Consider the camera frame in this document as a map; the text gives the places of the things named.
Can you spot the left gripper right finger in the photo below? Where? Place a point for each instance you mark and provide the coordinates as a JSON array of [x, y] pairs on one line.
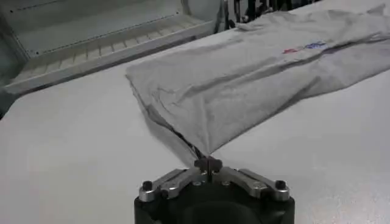
[[253, 184]]

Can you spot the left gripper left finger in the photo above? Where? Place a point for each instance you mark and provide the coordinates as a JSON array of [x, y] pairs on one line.
[[173, 184]]

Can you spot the grey printed t-shirt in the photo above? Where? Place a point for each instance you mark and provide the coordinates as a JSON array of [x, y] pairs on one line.
[[228, 91]]

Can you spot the white table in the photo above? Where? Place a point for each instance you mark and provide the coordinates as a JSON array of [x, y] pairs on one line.
[[76, 152]]

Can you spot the empty display shelf unit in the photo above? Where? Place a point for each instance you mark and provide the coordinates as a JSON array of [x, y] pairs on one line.
[[91, 30]]

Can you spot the black camera tripod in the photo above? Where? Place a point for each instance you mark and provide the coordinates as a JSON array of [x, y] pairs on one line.
[[251, 9]]

